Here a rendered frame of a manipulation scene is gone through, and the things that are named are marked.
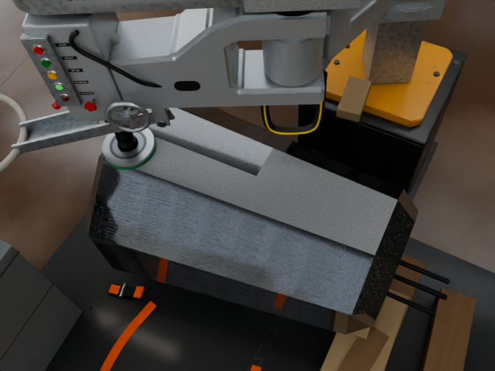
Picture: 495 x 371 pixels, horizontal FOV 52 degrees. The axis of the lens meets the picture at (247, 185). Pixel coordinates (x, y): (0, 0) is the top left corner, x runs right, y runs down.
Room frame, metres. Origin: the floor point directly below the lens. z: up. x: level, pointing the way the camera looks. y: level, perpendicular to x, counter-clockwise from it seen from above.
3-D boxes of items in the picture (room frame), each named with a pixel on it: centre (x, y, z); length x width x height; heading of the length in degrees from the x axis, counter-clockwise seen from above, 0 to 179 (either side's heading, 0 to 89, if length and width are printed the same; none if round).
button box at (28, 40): (1.19, 0.54, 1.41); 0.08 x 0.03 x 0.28; 82
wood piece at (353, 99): (1.44, -0.51, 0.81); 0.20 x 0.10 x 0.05; 152
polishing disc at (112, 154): (1.29, 0.45, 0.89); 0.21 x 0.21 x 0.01
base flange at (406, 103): (1.62, -0.70, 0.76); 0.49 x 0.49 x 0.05; 54
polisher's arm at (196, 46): (1.22, 0.07, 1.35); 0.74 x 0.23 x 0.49; 82
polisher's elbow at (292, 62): (1.20, -0.20, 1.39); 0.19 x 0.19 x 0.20
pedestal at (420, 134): (1.62, -0.70, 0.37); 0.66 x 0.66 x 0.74; 54
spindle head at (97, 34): (1.28, 0.38, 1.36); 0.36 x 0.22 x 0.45; 82
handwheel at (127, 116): (1.16, 0.35, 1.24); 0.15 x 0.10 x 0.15; 82
